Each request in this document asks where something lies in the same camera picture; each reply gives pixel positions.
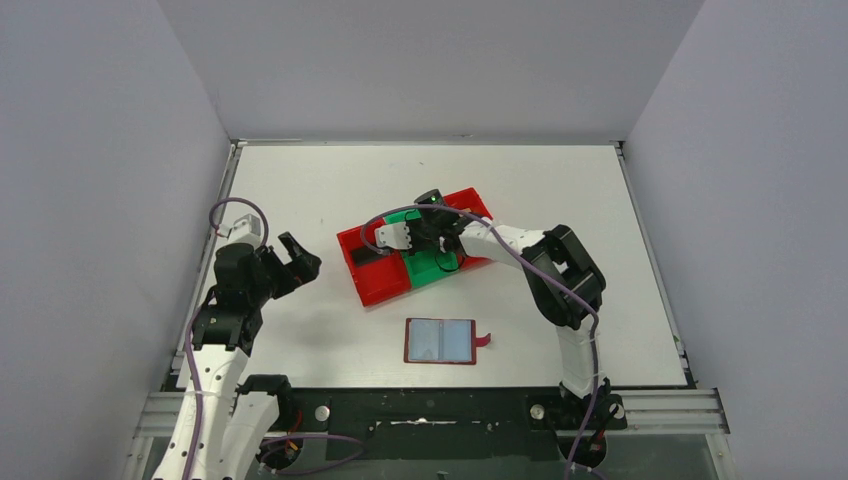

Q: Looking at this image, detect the black card in bin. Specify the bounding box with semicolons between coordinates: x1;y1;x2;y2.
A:
350;247;390;268

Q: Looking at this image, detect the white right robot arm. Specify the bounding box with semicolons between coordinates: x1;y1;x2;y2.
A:
377;190;627;430

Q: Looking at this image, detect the green plastic bin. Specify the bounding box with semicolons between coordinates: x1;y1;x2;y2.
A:
400;249;466;289

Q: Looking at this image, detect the red leather card holder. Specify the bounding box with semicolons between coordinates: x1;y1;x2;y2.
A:
403;317;493;366

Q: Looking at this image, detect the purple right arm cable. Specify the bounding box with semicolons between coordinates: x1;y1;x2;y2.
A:
359;203;614;480

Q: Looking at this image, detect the red plastic bin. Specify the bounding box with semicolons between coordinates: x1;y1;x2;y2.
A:
444;187;493;271
337;226;412;307

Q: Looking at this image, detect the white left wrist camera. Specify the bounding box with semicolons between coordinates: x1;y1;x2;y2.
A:
216;214;263;248

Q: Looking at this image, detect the aluminium table edge rail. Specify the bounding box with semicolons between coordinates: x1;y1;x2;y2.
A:
169;139;243;375

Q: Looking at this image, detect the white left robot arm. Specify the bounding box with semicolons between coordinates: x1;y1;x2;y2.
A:
153;232;321;479

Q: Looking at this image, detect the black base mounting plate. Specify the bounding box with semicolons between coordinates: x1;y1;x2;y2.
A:
257;387;628;471

